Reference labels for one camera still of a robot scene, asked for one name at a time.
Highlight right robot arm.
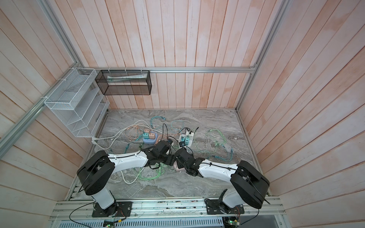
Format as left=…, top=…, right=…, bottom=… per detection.
left=174, top=147, right=270, bottom=209

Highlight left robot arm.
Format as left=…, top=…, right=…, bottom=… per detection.
left=77, top=140, right=174, bottom=210

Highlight teal chargers on white strip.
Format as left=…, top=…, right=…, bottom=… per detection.
left=180, top=136, right=190, bottom=146

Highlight blue power strip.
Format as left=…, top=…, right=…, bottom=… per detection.
left=143, top=129, right=158, bottom=144

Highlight white power strip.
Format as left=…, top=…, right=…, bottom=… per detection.
left=178, top=131, right=194, bottom=147

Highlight black mesh basket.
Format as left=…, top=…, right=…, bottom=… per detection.
left=96, top=69, right=152, bottom=96

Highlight light green cable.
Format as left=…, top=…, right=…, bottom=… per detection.
left=135, top=165, right=166, bottom=181

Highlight green cable bundle right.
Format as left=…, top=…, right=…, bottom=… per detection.
left=193, top=129, right=234, bottom=162

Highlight teal cable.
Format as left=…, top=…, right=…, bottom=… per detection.
left=149, top=115, right=167, bottom=130

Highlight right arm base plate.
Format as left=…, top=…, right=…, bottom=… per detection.
left=204, top=199, right=245, bottom=215

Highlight white power cord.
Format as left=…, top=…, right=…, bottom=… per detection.
left=91, top=119, right=149, bottom=184

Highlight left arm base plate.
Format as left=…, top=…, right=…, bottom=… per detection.
left=92, top=201, right=133, bottom=218

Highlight white wire mesh shelf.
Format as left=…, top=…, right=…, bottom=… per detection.
left=45, top=68, right=109, bottom=138

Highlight aluminium frame rail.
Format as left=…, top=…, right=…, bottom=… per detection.
left=93, top=66, right=256, bottom=73

